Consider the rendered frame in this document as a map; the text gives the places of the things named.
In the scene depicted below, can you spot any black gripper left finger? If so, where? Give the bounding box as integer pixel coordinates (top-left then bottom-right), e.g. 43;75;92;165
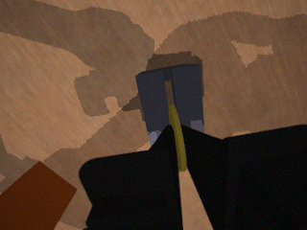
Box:
79;125;183;230

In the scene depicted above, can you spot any gold coin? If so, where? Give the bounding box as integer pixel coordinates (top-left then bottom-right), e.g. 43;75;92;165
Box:
168;104;187;172

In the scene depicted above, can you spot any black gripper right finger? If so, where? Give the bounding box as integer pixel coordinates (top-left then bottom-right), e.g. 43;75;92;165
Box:
180;124;307;230

